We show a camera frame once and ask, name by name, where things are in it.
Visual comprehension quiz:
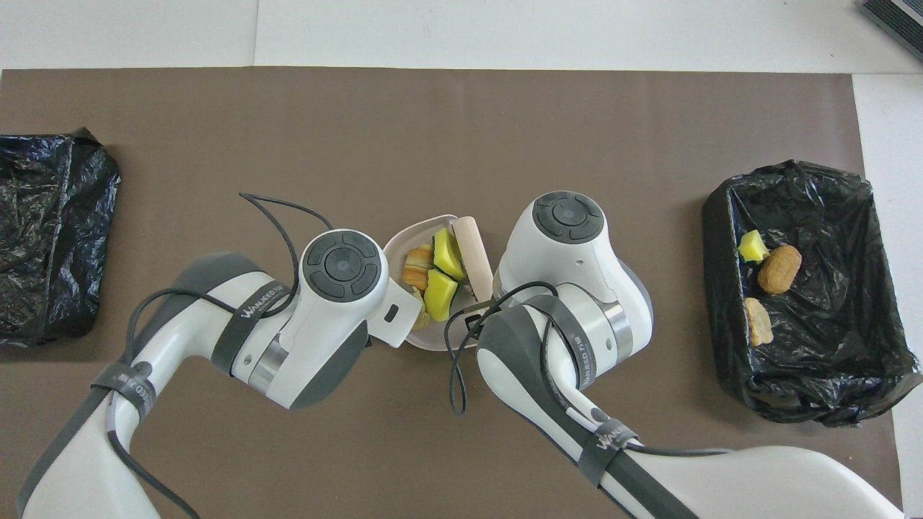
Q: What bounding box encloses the pale toy dumpling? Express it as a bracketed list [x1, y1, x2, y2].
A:
[410, 287, 434, 332]
[743, 296, 774, 347]

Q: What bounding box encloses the beige plastic dustpan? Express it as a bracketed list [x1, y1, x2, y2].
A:
[381, 213, 500, 352]

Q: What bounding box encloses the small yellow sponge wedge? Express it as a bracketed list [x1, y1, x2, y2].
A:
[737, 229, 770, 264]

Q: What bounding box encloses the irregular yellow sponge chunk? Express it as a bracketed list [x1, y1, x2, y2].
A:
[423, 268, 460, 323]

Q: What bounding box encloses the open bin with black bag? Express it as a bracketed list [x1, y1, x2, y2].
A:
[702, 160, 923, 428]

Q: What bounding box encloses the striped toy croissant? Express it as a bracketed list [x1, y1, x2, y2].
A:
[402, 243, 436, 291]

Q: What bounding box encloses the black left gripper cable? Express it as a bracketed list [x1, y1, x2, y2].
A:
[107, 191, 337, 519]

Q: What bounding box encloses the bin wrapped in black bag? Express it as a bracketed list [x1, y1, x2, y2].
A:
[0, 128, 123, 349]

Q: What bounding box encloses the notched rectangular yellow sponge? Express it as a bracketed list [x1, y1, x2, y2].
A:
[432, 227, 468, 283]

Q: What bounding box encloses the beige hand brush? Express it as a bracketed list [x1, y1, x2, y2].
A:
[451, 216, 495, 303]

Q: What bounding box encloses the brown table mat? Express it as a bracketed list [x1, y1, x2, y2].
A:
[0, 67, 904, 519]

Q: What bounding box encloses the brown fried nugget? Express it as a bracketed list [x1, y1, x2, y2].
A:
[756, 244, 803, 296]

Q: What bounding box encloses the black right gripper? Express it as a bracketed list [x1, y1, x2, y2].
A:
[461, 307, 500, 337]

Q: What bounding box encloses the dark ribbed device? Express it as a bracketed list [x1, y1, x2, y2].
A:
[860, 0, 923, 43]

